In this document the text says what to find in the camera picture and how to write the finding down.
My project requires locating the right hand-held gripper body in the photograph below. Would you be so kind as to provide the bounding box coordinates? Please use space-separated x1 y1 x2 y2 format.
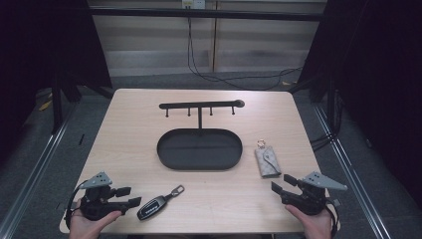
280 170 349 216

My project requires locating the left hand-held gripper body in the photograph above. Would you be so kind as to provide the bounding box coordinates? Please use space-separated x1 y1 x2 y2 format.
79 170 129 222

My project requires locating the black car key fob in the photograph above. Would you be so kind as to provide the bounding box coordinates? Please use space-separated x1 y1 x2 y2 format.
136 184 186 222

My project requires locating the grey key case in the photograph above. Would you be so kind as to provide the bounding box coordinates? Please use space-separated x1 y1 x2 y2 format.
254 138 283 179

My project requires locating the person's right hand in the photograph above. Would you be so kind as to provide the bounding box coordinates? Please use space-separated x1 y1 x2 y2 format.
285 204 333 239

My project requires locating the person's left hand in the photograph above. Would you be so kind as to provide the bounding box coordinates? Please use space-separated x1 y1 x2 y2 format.
68 198 122 239

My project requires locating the black key rack with tray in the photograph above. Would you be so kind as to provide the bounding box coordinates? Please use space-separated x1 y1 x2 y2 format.
156 99 246 172

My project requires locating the black metal stand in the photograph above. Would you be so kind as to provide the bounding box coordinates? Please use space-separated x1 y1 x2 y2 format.
50 74 83 135
288 74 337 133

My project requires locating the black curtain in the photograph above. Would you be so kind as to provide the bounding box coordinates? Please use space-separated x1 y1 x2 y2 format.
297 0 422 210
0 0 113 163

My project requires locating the black horizontal bar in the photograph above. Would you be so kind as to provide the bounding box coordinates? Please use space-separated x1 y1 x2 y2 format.
89 7 325 22

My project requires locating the right hand-held gripper cable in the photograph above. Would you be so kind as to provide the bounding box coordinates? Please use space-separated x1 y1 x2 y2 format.
324 197 341 239

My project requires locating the hand-held gripper cable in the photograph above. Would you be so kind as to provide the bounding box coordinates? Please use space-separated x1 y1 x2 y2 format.
324 197 341 239
64 179 90 231

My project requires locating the left hand-held gripper cable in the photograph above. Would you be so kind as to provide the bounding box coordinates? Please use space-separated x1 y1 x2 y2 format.
64 179 90 231

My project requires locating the aluminium floor rail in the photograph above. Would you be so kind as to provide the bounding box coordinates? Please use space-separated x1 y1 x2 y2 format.
0 108 79 239
313 103 394 239

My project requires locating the bundle of black cables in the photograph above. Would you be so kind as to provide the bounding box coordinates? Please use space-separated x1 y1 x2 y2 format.
310 91 344 152

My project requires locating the long black cable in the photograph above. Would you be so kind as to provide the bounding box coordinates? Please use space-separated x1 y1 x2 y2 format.
186 16 304 92

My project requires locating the white wall socket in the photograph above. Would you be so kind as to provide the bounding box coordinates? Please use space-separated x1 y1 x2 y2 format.
181 0 207 10

